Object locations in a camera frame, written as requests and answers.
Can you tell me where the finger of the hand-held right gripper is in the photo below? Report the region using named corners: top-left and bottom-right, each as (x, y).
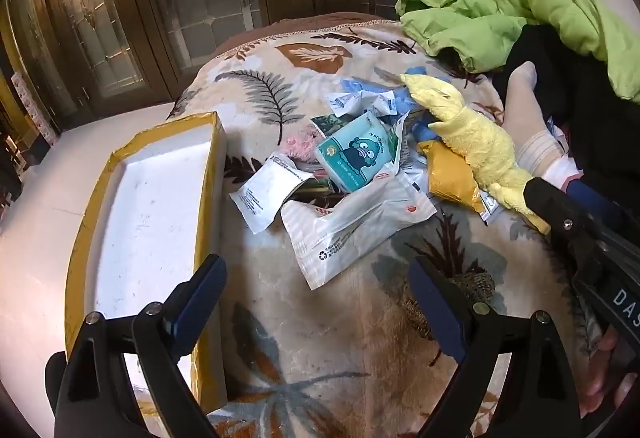
top-left (522, 178), bottom-right (608, 245)
top-left (565, 178), bottom-right (626, 220)

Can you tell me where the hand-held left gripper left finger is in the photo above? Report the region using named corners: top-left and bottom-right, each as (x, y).
top-left (55, 254), bottom-right (228, 438)

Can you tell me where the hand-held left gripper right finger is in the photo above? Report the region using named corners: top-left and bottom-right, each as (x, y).
top-left (407, 255), bottom-right (583, 438)

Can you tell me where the white foam box yellow tape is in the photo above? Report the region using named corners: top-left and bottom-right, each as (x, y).
top-left (64, 110), bottom-right (230, 419)

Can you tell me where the yellow plush toy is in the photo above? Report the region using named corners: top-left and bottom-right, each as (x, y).
top-left (400, 73), bottom-right (551, 235)

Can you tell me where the mustard yellow packet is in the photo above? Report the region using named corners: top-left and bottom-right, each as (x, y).
top-left (417, 140), bottom-right (487, 215)

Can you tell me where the white plastic bag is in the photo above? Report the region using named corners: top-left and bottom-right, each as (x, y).
top-left (280, 165), bottom-right (438, 291)

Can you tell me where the large white printed sachet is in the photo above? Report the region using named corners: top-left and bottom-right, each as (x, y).
top-left (230, 152), bottom-right (315, 235)

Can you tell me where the person's right hand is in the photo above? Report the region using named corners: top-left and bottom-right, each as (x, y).
top-left (582, 325), bottom-right (640, 419)

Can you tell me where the black clothing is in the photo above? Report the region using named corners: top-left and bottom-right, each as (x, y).
top-left (492, 23), bottom-right (640, 219)

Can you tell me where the leaf print blanket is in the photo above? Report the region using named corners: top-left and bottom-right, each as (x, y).
top-left (167, 13), bottom-right (608, 438)

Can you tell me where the person's socked foot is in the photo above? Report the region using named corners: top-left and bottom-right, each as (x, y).
top-left (500, 61), bottom-right (584, 193)

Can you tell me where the blue fluffy sock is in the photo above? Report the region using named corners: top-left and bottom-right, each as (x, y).
top-left (340, 78), bottom-right (437, 145)

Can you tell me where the teal cartoon tissue pack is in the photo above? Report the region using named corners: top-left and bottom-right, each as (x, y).
top-left (315, 113), bottom-right (399, 194)

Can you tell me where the pink plush ball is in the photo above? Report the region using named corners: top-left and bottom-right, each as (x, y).
top-left (280, 123), bottom-right (326, 165)

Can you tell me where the green jacket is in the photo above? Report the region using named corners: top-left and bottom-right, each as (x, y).
top-left (395, 0), bottom-right (640, 101)

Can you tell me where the small white sachet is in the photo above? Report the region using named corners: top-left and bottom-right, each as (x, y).
top-left (366, 92), bottom-right (402, 120)
top-left (327, 91), bottom-right (362, 120)

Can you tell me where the stack of white orange boxes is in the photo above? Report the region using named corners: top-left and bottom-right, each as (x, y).
top-left (9, 72), bottom-right (57, 145)

